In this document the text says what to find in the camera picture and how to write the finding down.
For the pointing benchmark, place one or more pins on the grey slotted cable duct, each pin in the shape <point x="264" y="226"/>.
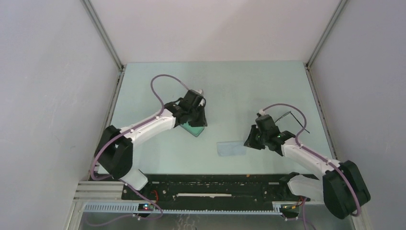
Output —
<point x="139" y="208"/>

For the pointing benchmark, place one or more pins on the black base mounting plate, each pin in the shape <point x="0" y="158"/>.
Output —
<point x="218" y="191"/>

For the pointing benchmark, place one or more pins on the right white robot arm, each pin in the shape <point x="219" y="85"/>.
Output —
<point x="339" y="185"/>

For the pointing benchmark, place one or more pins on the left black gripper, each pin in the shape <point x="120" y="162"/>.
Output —
<point x="201" y="121"/>

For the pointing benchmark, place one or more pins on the grey-blue glasses case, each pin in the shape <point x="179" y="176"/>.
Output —
<point x="196" y="131"/>

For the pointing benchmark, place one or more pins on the aluminium frame post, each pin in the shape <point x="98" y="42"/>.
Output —
<point x="95" y="19"/>
<point x="328" y="29"/>

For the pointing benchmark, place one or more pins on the left aluminium frame post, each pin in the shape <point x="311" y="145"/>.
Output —
<point x="95" y="19"/>

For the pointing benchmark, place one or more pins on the right aluminium frame post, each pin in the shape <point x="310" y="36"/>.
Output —
<point x="328" y="29"/>

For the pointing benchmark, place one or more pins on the light blue cleaning cloth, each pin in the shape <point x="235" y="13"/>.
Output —
<point x="231" y="148"/>

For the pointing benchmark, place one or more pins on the black thin-frame sunglasses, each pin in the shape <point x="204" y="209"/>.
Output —
<point x="290" y="117"/>

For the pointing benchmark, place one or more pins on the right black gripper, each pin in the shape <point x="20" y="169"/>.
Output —
<point x="250" y="142"/>

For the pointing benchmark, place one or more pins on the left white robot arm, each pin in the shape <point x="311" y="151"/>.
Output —
<point x="115" y="151"/>

